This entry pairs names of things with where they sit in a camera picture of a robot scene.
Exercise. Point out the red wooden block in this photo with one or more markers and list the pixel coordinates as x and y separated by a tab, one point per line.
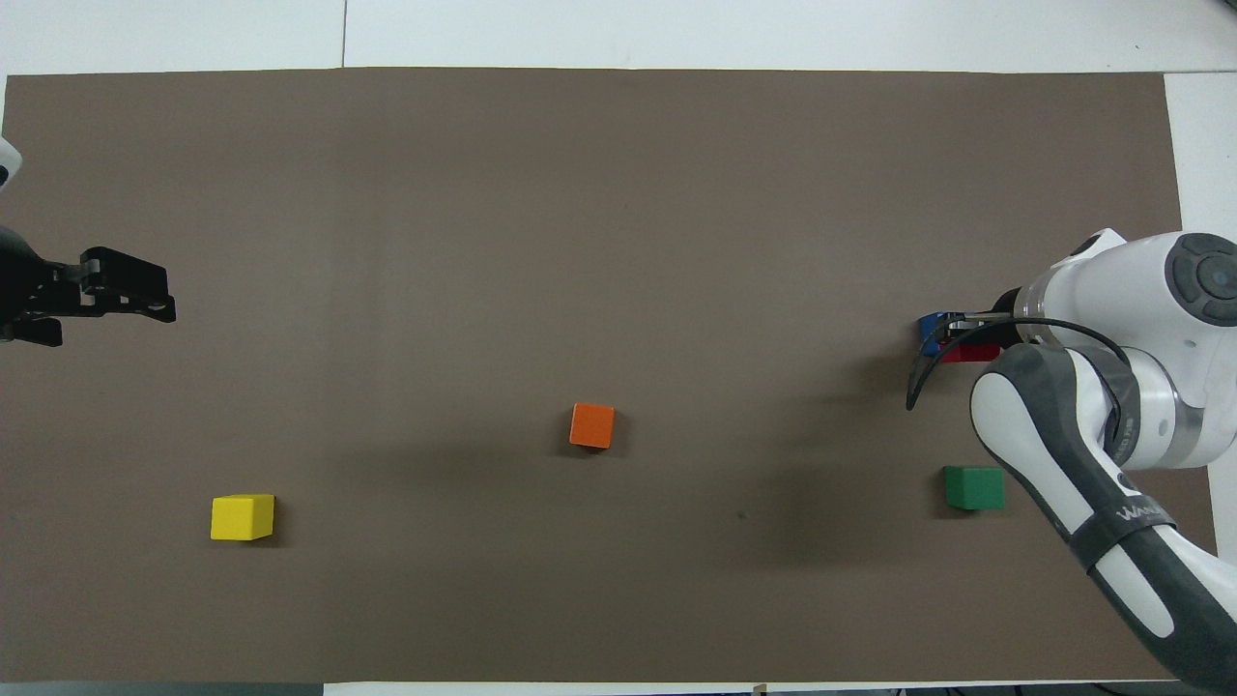
971	354

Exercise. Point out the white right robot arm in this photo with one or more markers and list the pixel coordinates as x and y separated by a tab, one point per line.
1131	280

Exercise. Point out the yellow wooden block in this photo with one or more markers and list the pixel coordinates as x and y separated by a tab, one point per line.
242	517

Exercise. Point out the brown paper table mat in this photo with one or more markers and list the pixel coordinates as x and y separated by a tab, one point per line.
618	242

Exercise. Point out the orange wooden block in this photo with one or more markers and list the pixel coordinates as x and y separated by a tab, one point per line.
591	426

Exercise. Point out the green wooden block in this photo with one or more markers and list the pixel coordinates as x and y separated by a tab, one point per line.
974	488

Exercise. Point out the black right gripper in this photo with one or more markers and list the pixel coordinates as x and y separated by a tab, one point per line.
1008	304

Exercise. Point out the blue wooden block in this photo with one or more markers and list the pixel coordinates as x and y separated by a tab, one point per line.
930	333

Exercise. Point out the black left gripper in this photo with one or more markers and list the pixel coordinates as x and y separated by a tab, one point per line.
29	290

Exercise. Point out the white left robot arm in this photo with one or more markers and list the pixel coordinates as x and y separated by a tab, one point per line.
5	162

